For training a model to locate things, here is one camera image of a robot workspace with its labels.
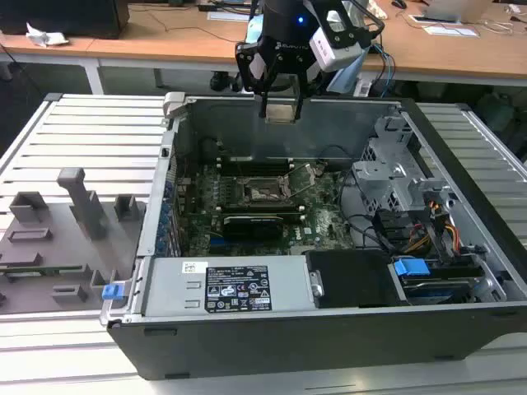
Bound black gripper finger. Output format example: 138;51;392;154
235;40;276;119
292;61;330;123

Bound silver CPU plate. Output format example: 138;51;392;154
265;102;297;124

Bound black CPU socket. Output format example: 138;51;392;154
241;175;297;207

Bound grey case corner latch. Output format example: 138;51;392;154
163;91;188;121

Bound green motherboard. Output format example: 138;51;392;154
175;162;356;258

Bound metal drive cage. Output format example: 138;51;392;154
352;114;454;215

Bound black graphics card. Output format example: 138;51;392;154
222;213;286;243

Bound wooden office desk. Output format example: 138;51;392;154
0;32;104;95
88;0;527;88

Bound silver laptop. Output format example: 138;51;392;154
411;0;493;26

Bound black plastic shroud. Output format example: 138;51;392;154
306;249;408;309

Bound black power supply label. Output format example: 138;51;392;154
204;265;273;312

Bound blue disk carrier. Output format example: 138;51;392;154
393;257;431;287

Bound black box on desk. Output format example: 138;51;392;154
0;0;131;40

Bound grey power supply unit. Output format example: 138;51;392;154
142;254;319;318

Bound crumpled white paper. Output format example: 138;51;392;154
25;22;71;49

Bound black open PC case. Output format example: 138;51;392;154
100;91;527;382

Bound grey parts rack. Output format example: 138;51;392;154
0;166;147;316

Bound green RAM stick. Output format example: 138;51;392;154
0;265;83;276

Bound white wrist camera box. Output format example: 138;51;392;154
309;10;364;72

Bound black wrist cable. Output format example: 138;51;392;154
341;0;387;54

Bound blue cable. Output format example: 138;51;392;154
369;40;397;100

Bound black internal cable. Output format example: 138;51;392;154
337;168;397;253

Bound yellow orange wire bundle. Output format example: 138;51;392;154
405;201;460;254

